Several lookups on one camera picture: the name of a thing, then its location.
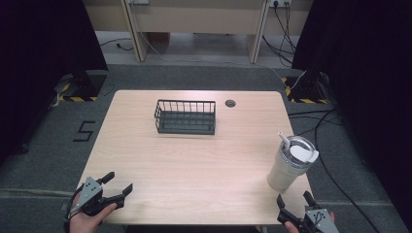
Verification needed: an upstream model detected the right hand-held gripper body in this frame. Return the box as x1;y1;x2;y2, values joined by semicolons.
276;207;340;233

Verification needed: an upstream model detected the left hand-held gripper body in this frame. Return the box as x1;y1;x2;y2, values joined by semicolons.
68;176;126;217

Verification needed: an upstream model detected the person's right hand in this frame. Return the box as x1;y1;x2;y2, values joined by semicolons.
284;211;336;233

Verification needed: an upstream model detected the person's left hand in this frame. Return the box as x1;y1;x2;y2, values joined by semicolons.
68;202;119;233

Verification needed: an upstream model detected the cream tumbler with straw lid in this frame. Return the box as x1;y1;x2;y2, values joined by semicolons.
266;130;321;194

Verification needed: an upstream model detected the black stand base hazard tape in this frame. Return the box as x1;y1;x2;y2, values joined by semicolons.
57;69;108;103
281;71;329;105

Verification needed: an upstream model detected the black curtain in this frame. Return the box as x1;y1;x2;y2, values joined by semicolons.
0;0;109;164
291;0;412;225

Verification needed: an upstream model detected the beige wooden desk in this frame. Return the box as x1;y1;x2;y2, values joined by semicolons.
82;0;315;64

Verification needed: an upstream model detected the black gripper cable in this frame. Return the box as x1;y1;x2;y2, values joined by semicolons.
65;188;84;221

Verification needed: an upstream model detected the long black floor cable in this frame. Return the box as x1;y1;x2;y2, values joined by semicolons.
287;109;382;233

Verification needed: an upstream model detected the black wire basket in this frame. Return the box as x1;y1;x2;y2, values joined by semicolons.
154;99;217;136

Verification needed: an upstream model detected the short black floor cable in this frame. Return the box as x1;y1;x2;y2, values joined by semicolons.
98;37;134;52

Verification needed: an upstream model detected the bundle of black hanging cables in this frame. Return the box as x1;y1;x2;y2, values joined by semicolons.
261;1;298;66

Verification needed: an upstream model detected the white wall socket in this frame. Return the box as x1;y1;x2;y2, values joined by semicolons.
268;0;292;8

